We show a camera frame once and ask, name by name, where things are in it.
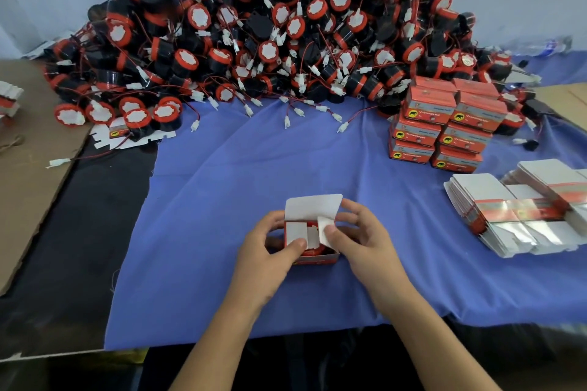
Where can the person's right hand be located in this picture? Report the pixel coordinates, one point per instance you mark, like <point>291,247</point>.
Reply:
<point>371,253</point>

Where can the person's left hand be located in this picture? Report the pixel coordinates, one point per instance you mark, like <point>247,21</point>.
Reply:
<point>261,262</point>

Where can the orange white paper box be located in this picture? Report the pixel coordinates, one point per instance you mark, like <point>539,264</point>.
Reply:
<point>312,207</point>
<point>417,129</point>
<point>429,104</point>
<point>477,88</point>
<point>466,137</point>
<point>456,160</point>
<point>433,84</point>
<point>479,111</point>
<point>411,153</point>

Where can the stack of paper boxes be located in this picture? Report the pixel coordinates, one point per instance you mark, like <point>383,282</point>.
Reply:
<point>523,212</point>
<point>9,100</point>

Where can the pile of black red buzzers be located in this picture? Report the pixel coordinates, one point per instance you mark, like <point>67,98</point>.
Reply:
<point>275,29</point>

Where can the person's left forearm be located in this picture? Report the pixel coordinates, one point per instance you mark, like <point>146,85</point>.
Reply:
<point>216,349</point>

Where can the person's right forearm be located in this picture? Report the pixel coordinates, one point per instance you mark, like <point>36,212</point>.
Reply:
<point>440,349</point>

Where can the blue cloth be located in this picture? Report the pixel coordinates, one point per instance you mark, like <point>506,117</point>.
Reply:
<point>211,194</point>

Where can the brown cardboard sheet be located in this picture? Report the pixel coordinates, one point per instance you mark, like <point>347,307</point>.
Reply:
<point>564,102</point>
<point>32,184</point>

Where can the clear plastic bottle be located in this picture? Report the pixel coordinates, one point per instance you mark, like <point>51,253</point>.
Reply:
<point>550,45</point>

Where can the rubber band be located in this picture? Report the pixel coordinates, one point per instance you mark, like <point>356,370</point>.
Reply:
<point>9,143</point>

